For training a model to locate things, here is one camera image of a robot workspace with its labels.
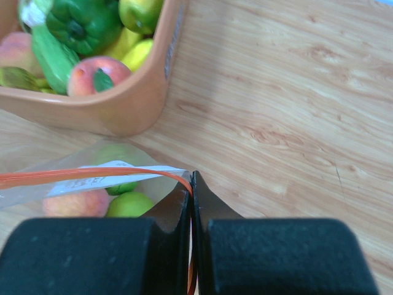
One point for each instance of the fake peach right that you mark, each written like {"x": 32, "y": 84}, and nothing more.
{"x": 96, "y": 74}

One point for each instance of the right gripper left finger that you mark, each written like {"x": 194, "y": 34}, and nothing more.
{"x": 144, "y": 255}

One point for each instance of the green fake bell pepper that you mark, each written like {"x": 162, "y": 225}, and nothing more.
{"x": 86, "y": 27}

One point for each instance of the clear zip bag orange seal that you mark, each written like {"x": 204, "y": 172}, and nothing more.
{"x": 78, "y": 173}

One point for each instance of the fake peach left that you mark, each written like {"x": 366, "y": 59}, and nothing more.
{"x": 16, "y": 51}

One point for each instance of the green fake cucumber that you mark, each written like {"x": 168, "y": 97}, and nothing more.
{"x": 56, "y": 59}

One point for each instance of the fake peach in bag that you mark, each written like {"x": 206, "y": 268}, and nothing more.
{"x": 83, "y": 204}

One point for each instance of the orange plastic basket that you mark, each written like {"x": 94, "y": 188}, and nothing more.
{"x": 125, "y": 110}

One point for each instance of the yellow orange fake mango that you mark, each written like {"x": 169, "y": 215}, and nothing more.
{"x": 140, "y": 16}

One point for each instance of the white fake cauliflower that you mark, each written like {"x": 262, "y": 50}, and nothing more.
{"x": 32, "y": 13}

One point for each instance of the green fake apple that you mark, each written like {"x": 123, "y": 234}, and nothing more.
{"x": 130, "y": 204}
{"x": 122, "y": 153}

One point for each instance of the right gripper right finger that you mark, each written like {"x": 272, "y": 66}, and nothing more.
{"x": 238, "y": 255}

